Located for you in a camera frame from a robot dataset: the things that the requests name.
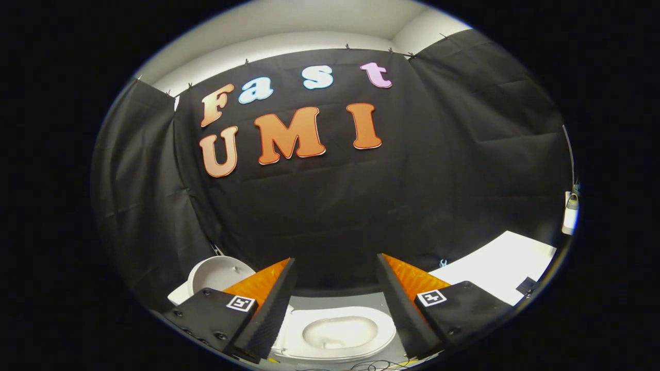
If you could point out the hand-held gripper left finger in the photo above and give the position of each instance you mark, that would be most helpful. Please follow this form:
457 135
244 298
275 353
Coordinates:
276 314

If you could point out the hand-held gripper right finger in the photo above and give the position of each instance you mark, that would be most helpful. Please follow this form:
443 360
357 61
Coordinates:
405 314

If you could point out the white toilet seat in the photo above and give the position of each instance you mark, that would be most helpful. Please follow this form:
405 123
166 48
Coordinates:
387 332

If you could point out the white toilet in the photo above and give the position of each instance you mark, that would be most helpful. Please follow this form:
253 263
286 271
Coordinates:
335 332

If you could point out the white drawer cabinet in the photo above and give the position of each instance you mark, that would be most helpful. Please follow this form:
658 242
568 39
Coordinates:
495 263

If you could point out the black backdrop cloth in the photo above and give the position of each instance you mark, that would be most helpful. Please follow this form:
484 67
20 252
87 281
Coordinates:
335 206

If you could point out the small black object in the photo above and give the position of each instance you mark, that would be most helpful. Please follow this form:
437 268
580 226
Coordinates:
526 286

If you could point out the white object with grey top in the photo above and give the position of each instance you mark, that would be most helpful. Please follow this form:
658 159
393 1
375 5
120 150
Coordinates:
570 216

